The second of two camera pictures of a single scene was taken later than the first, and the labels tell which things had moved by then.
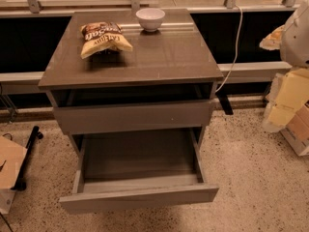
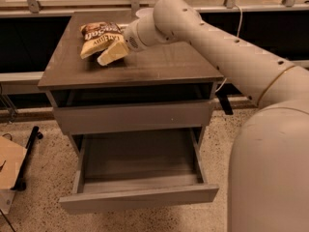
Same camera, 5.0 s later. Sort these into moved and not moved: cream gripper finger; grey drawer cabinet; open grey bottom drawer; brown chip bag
Moved: cream gripper finger
Not moved: grey drawer cabinet; brown chip bag; open grey bottom drawer
